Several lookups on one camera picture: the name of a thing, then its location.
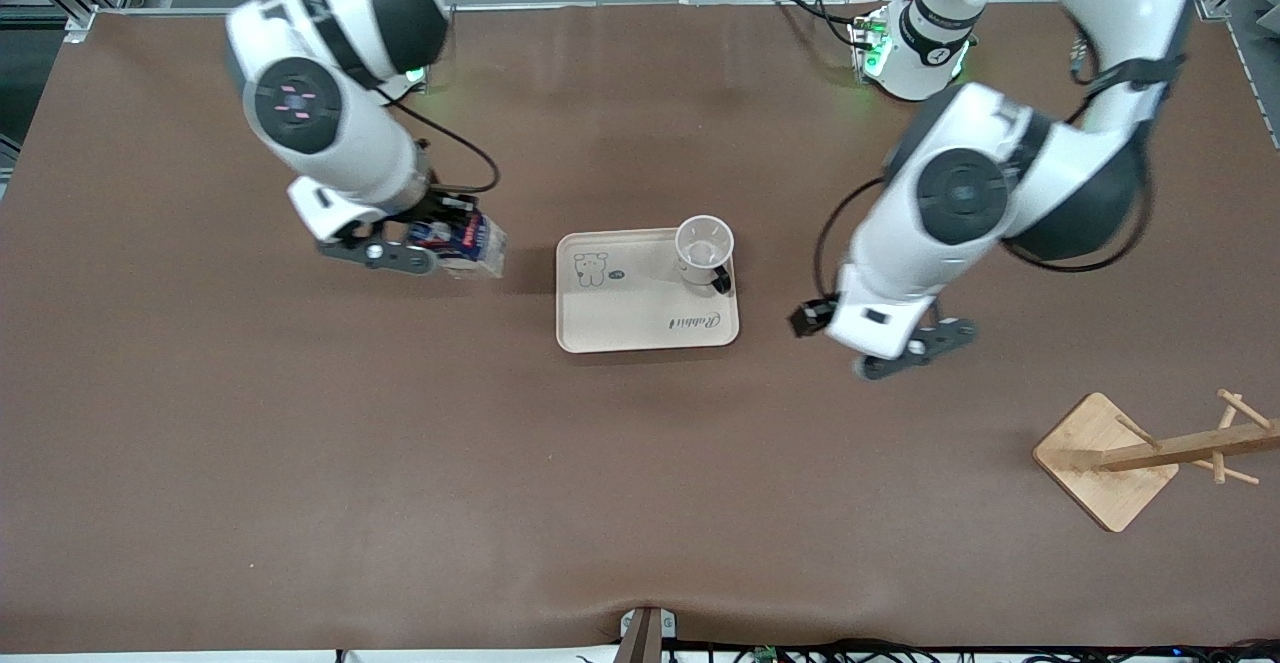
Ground white smiley mug black handle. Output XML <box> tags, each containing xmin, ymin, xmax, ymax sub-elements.
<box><xmin>675</xmin><ymin>214</ymin><xmax>736</xmax><ymax>295</ymax></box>

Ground blue milk carton green cap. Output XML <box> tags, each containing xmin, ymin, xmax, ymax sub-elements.
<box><xmin>405</xmin><ymin>211</ymin><xmax>509</xmax><ymax>282</ymax></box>

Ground wooden mug stand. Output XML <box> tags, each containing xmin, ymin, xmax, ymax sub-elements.
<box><xmin>1032</xmin><ymin>387</ymin><xmax>1280</xmax><ymax>534</ymax></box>

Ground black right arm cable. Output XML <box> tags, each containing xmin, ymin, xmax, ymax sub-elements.
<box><xmin>380</xmin><ymin>93</ymin><xmax>500</xmax><ymax>195</ymax></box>

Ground black cables at left base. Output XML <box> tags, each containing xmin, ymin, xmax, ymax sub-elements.
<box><xmin>767</xmin><ymin>0</ymin><xmax>883</xmax><ymax>50</ymax></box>

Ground brown table cover mat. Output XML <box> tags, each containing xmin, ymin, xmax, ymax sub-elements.
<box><xmin>0</xmin><ymin>3</ymin><xmax>1280</xmax><ymax>655</ymax></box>

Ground cream plastic tray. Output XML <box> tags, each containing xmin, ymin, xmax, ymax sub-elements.
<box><xmin>555</xmin><ymin>227</ymin><xmax>740</xmax><ymax>355</ymax></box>

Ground metal table edge bracket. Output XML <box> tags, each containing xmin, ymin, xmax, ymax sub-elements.
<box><xmin>619</xmin><ymin>606</ymin><xmax>678</xmax><ymax>663</ymax></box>

